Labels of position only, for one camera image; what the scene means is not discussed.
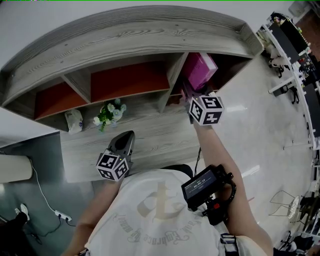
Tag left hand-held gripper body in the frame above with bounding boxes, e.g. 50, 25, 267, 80
96, 147, 135, 181

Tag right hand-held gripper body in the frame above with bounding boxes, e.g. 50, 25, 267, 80
184, 86, 225, 127

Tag pink box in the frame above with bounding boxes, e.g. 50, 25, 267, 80
180, 52, 219, 103

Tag person's right forearm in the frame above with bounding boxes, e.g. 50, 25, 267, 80
193, 122, 275, 256

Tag person's left forearm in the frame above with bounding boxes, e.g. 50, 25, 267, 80
61, 178, 126, 256

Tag grey wooden shelf desk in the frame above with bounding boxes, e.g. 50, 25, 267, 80
0, 5, 265, 183

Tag potted white artificial flowers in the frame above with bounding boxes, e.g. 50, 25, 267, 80
92, 98, 127, 133

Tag person's black shorts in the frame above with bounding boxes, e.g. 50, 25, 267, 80
162, 164, 195, 178

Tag white cap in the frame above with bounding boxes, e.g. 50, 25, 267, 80
64, 109, 84, 135

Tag person's cream printed shirt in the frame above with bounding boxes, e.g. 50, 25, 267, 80
84, 168, 251, 256

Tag white power strip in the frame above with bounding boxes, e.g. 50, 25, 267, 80
54, 209, 73, 222

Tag black wrist-mounted display device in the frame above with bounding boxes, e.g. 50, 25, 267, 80
180, 164, 237, 226

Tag thin black device cable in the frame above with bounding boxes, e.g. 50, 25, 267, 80
193, 147, 202, 176

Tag white power cable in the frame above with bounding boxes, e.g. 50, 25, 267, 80
29, 159, 60, 213

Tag white frame office desk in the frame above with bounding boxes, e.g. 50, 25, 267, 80
257, 11, 320, 176

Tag wire frame chair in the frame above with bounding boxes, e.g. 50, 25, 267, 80
268, 189, 301, 223

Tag grey strap buckle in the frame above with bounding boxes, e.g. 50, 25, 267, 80
219, 233, 238, 253

